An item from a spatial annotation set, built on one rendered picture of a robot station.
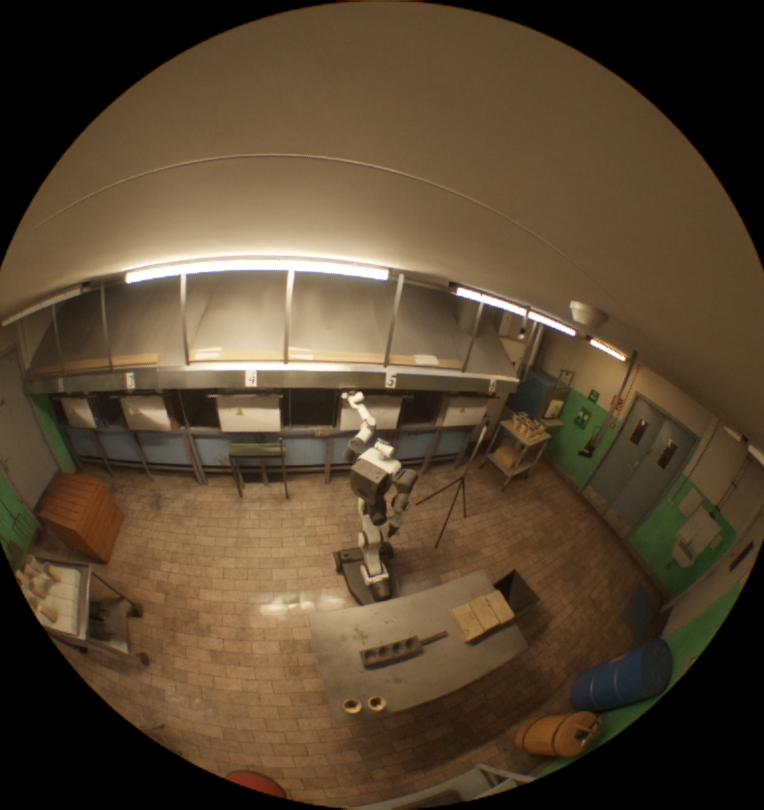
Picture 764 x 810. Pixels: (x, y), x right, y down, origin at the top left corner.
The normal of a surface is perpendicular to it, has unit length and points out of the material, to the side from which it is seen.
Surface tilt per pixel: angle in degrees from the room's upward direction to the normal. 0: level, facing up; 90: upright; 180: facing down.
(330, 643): 0
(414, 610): 0
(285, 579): 0
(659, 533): 90
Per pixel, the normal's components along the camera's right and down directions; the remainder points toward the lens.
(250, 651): 0.16, -0.87
